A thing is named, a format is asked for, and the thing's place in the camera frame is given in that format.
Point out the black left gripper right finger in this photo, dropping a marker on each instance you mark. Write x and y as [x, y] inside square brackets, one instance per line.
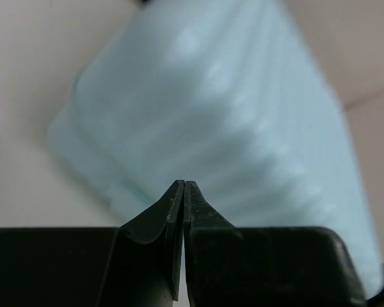
[277, 266]

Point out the light blue hard-shell suitcase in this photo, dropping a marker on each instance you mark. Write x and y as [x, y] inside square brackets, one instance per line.
[226, 94]

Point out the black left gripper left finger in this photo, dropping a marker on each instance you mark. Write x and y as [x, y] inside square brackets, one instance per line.
[136, 264]

